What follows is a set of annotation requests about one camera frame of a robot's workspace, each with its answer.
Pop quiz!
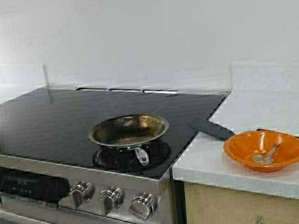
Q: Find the steel frying pan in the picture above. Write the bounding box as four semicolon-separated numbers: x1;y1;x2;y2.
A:
88;113;170;166

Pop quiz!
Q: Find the middle steel stove knob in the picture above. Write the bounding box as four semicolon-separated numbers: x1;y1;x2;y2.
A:
98;186;125;215

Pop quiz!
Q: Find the wooden base cabinet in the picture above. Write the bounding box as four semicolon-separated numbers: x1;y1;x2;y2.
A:
184;183;299;224

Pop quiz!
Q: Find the left steel stove knob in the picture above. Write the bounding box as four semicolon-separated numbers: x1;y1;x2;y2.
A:
69;180;94;208

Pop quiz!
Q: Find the right steel stove knob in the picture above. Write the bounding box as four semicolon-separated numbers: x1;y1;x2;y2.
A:
128;193;157;221

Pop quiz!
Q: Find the raw grey shrimp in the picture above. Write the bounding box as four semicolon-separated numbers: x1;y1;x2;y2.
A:
252;143;281;164

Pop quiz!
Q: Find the stainless steel kitchen stove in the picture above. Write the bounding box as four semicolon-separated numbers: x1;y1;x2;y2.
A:
0;88;228;224

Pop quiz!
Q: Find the black spatula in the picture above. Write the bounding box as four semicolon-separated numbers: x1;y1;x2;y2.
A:
189;118;299;149

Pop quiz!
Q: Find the orange plastic bowl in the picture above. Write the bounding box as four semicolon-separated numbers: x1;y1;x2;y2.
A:
223;129;299;173

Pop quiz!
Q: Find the steel stove knob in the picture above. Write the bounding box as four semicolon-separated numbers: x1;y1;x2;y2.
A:
98;186;125;215
69;180;94;208
128;193;157;221

